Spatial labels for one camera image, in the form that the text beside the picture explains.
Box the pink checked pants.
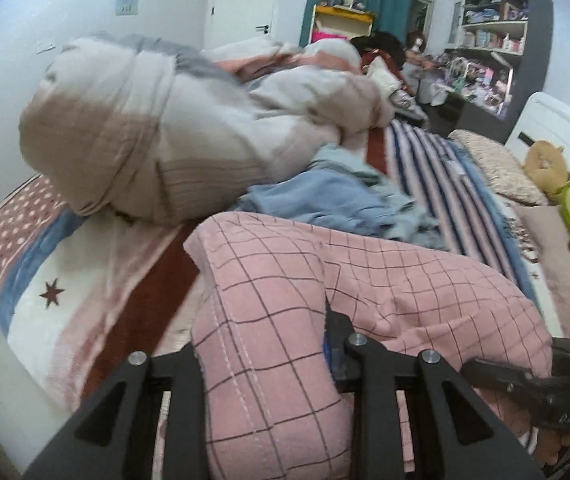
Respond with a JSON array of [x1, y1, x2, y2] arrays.
[[185, 212, 552, 479]]

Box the pink pillow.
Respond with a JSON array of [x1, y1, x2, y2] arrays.
[[514, 205, 570, 338]]

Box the striped Coke blanket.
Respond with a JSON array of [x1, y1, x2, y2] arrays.
[[0, 121, 568, 409]]

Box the floral pillow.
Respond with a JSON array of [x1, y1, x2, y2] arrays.
[[449, 129, 548, 206]]

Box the tan plush toy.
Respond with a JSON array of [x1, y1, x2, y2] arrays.
[[522, 140, 569, 196]]

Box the blue denim garment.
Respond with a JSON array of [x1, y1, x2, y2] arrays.
[[231, 169, 448, 250]]

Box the white headboard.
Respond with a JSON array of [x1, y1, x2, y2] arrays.
[[505, 92, 570, 172]]

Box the light blue garment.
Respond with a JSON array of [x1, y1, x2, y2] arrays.
[[308, 144, 416, 211]]

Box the pink striped duvet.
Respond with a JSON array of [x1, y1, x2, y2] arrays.
[[18, 35, 395, 226]]

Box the white puffer jacket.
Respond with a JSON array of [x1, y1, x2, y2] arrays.
[[366, 56, 403, 99]]

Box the wig on mannequin head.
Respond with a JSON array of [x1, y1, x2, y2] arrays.
[[405, 30, 426, 54]]

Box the black garment pile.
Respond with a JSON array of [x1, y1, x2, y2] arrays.
[[350, 30, 407, 65]]

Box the pink WM bag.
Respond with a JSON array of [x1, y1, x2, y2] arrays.
[[310, 30, 349, 44]]

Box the yellow white cabinet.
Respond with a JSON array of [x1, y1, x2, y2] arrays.
[[309, 6, 375, 42]]

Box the white door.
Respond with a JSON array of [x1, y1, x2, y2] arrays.
[[204, 0, 276, 49]]

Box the grey wall shelf unit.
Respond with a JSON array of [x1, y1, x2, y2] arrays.
[[427, 0, 554, 143]]

